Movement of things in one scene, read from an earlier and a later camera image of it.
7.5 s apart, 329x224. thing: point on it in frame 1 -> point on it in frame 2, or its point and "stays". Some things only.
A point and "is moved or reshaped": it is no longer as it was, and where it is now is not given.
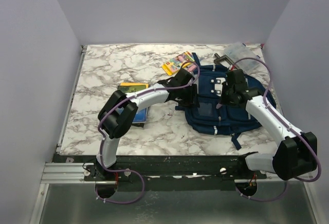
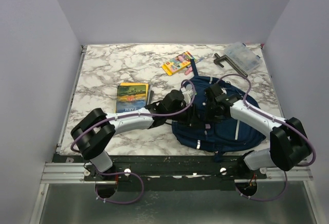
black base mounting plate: [162, 173] stays
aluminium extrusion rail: [65, 173] stays
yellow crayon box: [169, 67] stays
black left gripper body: [187, 96] -> [186, 117]
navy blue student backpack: [211, 118] is moved or reshaped
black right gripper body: [226, 97] -> [212, 114]
